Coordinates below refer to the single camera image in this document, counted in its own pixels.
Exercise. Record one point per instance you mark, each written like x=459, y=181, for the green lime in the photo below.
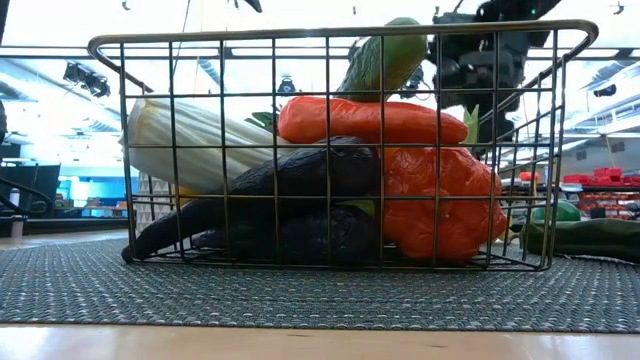
x=557, y=212

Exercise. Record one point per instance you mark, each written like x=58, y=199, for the pale green celery stalk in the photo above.
x=200, y=130

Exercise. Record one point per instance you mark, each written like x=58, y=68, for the dark green vegetable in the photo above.
x=590, y=240

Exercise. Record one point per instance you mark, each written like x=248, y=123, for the red bin shelf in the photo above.
x=605, y=176

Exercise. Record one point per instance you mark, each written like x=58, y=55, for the short dark eggplant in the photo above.
x=310, y=237

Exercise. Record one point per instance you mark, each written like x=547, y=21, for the long purple eggplant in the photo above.
x=310, y=170

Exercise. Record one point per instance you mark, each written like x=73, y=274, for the orange-red bell pepper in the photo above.
x=450, y=210

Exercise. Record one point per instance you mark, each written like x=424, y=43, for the black monitor screen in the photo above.
x=40, y=180

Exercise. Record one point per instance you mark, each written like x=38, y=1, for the black ceiling camera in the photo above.
x=286, y=86

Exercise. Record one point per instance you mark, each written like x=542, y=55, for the orange carrot with leaves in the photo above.
x=360, y=120

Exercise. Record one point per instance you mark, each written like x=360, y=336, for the black ceiling spotlight cluster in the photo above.
x=90, y=82

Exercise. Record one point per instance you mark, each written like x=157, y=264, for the green cucumber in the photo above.
x=385, y=60

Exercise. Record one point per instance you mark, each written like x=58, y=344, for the yellow squash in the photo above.
x=189, y=196

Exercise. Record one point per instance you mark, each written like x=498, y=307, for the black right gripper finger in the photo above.
x=482, y=127

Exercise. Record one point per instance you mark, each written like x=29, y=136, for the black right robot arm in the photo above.
x=505, y=10

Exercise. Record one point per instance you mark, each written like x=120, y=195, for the grey woven placemat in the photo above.
x=320, y=300

